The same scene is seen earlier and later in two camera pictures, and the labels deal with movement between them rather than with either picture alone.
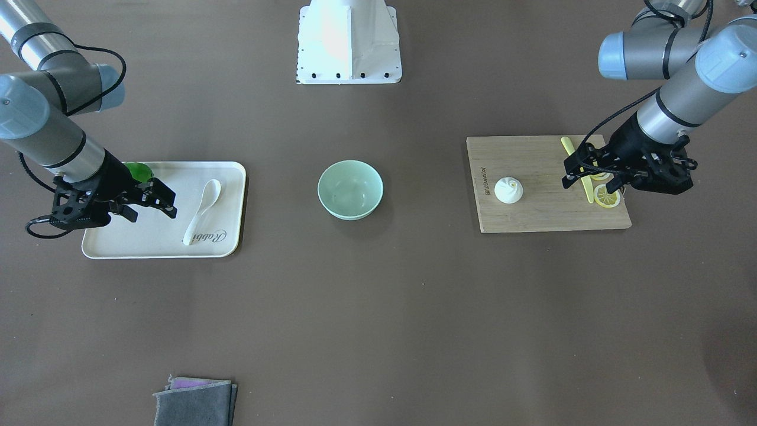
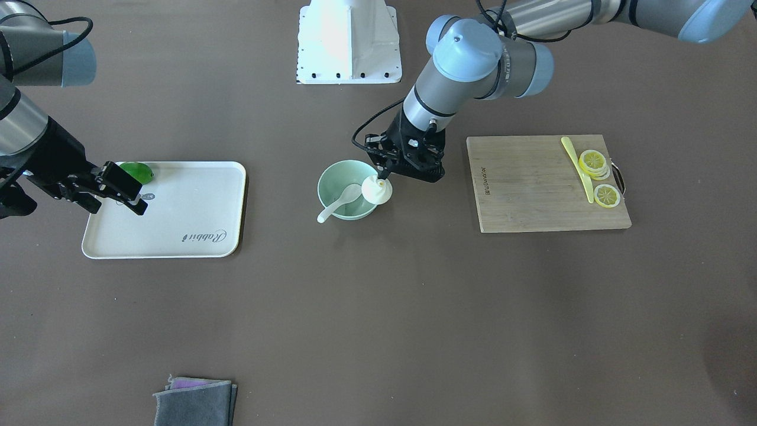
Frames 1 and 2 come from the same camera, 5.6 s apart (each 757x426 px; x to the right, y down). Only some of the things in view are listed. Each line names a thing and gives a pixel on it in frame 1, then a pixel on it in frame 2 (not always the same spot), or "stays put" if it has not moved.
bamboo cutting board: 537,163 stays put
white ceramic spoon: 210,193 to 351,193
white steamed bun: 508,190 to 377,191
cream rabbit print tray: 220,233 stays put
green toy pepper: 140,171 stays put
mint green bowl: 350,189 stays put
